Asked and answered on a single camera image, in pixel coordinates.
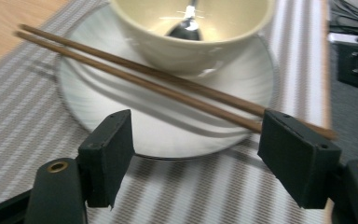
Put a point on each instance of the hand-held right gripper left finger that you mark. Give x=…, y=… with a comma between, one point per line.
x=105, y=161

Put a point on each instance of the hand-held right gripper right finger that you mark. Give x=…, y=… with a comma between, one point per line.
x=298, y=158

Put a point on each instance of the white plate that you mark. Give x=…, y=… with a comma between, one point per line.
x=174, y=124

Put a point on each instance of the brown wooden chopstick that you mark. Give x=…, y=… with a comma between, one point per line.
x=143, y=83
x=143, y=69

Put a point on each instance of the grey striped placemat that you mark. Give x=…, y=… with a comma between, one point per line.
x=28, y=124

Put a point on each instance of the black metal stand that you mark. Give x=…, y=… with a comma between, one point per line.
x=357, y=67

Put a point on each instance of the cream bowl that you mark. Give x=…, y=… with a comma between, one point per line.
x=167, y=53

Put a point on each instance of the white power strip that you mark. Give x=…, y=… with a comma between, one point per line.
x=343, y=38

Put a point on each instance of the metal spoon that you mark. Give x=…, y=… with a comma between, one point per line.
x=188, y=29

